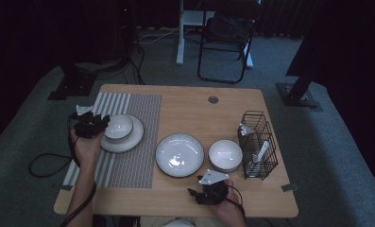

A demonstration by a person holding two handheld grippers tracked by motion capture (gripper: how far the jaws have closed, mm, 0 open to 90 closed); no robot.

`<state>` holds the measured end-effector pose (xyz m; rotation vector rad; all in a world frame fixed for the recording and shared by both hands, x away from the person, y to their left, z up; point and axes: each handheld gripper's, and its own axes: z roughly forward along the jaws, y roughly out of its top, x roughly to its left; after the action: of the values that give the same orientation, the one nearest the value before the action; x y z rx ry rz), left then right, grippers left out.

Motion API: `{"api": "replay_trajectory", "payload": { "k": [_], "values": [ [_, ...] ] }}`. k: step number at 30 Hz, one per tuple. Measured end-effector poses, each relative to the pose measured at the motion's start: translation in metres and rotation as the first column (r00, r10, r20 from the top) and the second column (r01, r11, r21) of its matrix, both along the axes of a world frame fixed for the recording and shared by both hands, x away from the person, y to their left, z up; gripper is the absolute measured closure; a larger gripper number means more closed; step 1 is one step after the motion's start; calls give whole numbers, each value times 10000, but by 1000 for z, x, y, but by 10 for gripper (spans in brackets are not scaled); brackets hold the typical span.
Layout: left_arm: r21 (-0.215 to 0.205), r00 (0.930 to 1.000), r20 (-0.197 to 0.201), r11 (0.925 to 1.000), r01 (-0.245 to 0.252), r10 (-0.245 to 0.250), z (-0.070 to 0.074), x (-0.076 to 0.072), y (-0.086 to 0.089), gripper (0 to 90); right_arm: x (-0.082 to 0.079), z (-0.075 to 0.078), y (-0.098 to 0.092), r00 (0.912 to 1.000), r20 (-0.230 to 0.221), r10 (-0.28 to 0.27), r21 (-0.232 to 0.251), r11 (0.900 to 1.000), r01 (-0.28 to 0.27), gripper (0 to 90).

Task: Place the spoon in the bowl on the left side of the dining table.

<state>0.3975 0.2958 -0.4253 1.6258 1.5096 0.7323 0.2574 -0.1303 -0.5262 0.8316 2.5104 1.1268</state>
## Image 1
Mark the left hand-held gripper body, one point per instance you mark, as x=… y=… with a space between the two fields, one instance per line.
x=84 y=126

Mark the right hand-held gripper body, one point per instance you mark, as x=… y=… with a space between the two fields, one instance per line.
x=215 y=192

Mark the small white bowl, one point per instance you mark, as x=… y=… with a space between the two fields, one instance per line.
x=134 y=138

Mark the white chopsticks pair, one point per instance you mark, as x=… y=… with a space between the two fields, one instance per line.
x=242 y=126
x=248 y=131

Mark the person's right hand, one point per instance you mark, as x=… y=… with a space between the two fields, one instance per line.
x=230 y=206

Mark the person's left hand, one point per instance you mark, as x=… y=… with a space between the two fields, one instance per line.
x=86 y=151

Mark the white plate black rim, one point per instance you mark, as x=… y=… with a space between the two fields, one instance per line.
x=179 y=154

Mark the black stand base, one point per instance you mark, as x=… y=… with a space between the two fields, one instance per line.
x=71 y=85

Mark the person's light clothing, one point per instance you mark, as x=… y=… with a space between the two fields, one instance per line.
x=156 y=222

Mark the grey striped placemat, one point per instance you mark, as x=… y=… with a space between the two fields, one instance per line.
x=138 y=164

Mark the round grey stand base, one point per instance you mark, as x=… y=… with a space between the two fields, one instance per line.
x=93 y=65

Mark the grey tape piece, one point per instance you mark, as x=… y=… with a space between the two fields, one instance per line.
x=289 y=187
x=67 y=188

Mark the black metal stand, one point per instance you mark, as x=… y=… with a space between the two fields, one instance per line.
x=298 y=91

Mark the dark cloth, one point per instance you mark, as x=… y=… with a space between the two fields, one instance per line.
x=229 y=28

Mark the black folding chair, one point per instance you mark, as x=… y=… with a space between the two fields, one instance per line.
x=238 y=9

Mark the dark pleated curtain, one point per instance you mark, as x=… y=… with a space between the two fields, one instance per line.
x=279 y=19

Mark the black curtain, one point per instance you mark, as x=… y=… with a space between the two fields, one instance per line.
x=349 y=47

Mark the white desk frame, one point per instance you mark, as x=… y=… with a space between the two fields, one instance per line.
x=180 y=47

